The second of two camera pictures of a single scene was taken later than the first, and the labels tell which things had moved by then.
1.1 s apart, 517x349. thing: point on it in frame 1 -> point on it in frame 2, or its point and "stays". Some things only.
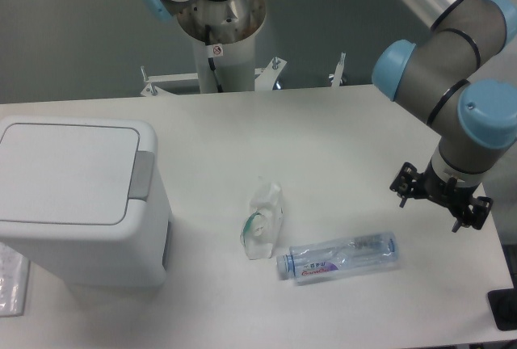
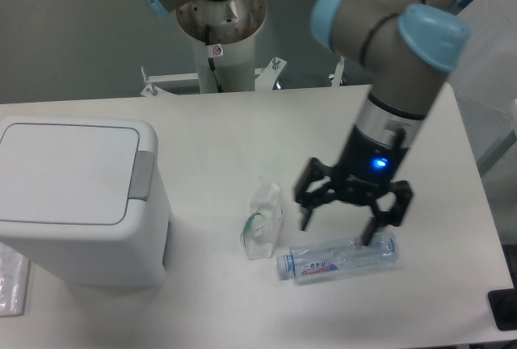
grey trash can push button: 142,174 stays
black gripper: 408,183 -> 365,168
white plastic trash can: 81,200 stays
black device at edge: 503,306 stays
